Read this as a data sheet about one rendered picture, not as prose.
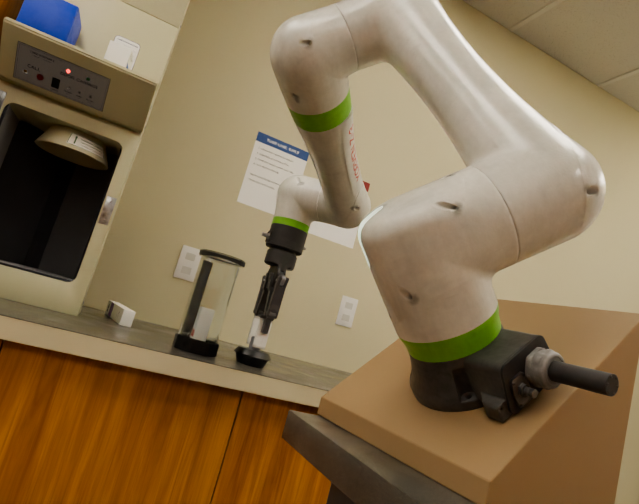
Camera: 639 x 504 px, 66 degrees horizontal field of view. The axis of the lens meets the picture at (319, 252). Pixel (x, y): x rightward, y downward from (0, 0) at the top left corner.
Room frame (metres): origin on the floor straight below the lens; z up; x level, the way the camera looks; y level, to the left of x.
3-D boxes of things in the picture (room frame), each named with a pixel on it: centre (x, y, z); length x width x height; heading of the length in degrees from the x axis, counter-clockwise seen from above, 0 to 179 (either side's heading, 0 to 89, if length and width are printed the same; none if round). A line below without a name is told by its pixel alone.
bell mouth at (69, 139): (1.22, 0.67, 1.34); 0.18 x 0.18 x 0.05
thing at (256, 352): (1.18, 0.09, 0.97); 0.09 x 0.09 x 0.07
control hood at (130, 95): (1.07, 0.63, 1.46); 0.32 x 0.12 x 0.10; 111
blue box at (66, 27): (1.04, 0.72, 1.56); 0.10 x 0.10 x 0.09; 21
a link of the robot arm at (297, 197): (1.18, 0.08, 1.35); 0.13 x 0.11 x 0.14; 70
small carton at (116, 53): (1.09, 0.58, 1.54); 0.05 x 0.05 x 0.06; 16
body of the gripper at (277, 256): (1.18, 0.08, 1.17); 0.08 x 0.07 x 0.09; 21
